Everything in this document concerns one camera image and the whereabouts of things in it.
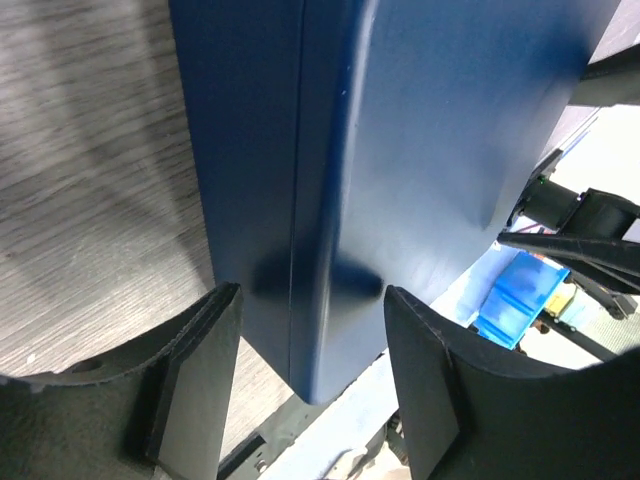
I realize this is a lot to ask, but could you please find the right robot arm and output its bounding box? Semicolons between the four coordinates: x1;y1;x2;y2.
498;44;639;295

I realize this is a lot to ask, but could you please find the blue plastic bin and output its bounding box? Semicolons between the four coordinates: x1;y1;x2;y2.
473;252;569;350

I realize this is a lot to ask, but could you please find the navy blue lid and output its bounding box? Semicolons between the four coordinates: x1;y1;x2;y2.
289;1;617;404

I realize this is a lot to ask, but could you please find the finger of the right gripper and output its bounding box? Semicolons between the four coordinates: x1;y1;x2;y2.
569;44;640;106
498;232;639;295

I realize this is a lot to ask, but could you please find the navy blue box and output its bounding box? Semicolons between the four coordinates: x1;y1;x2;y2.
169;1;302;378

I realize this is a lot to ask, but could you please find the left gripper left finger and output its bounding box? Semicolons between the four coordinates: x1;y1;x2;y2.
1;283;243;479

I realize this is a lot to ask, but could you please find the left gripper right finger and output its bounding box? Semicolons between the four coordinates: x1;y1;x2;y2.
384;286;639;479

